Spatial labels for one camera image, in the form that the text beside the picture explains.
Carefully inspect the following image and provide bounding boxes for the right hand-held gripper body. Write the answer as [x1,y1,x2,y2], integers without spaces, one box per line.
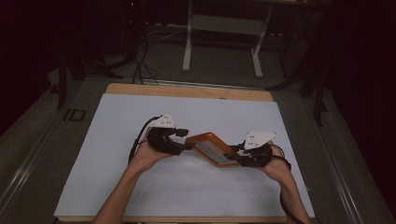
[236,130,279,169]

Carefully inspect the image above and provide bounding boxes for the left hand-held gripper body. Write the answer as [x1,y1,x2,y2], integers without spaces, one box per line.
[146,113,185,156]

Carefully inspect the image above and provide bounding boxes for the orange tray with grey inside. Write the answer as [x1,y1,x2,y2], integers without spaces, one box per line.
[185,132,242,168]

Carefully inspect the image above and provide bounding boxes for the person's left hand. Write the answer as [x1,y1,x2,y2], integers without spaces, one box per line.
[129,127,172,175]

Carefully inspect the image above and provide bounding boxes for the person's right hand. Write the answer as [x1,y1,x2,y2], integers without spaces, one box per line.
[260,141,292,185]

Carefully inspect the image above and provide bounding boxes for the white table mat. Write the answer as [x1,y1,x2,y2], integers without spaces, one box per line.
[53,92,316,218]

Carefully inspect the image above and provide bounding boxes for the wooden table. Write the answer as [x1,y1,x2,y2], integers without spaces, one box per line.
[57,82,289,224]

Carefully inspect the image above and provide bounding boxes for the metal floor strip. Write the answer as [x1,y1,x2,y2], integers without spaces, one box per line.
[140,77,267,91]

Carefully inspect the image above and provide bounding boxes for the black metal stand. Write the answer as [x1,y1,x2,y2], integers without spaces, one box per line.
[266,27,332,128]

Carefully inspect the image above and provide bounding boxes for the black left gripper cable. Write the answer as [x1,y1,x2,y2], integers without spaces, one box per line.
[128,115,163,165]

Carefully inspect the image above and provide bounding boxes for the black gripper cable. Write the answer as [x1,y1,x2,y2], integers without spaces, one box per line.
[271,144,307,224]
[128,115,163,165]

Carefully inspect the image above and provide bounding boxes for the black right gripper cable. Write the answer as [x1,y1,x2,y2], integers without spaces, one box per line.
[271,144,307,224]

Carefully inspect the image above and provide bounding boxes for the black floor cables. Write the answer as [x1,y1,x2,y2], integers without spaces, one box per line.
[130,34,161,86]

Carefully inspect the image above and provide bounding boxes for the metal floor rail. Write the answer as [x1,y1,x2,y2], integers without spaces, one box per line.
[306,97,367,224]
[0,115,64,216]

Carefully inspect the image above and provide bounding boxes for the black rectangular floor bracket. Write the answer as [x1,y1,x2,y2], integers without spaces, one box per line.
[65,108,87,122]

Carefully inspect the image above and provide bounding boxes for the white metal desk frame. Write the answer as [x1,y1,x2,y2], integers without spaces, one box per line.
[181,0,275,78]

